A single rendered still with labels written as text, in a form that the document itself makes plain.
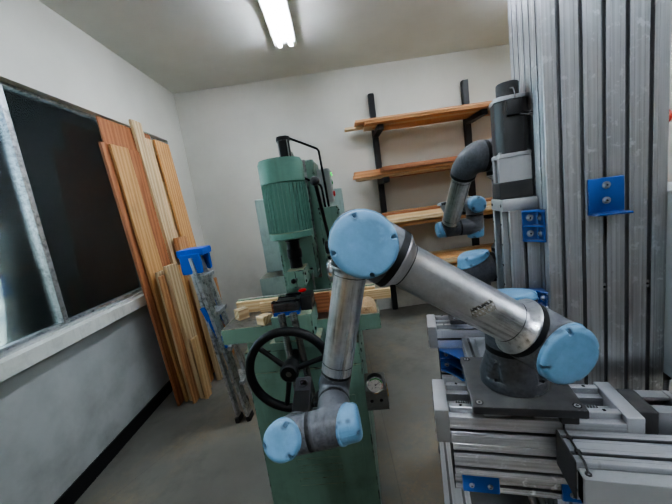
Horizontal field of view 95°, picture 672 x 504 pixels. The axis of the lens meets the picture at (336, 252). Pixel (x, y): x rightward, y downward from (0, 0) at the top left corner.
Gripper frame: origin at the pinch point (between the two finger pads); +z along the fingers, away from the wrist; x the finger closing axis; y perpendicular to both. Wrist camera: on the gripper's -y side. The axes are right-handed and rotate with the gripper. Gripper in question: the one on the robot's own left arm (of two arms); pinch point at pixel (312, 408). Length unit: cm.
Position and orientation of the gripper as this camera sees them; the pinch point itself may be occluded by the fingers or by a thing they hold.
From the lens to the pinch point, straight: 104.2
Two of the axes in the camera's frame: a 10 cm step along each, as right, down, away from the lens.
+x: 9.9, -1.2, -0.8
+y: 0.9, 9.3, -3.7
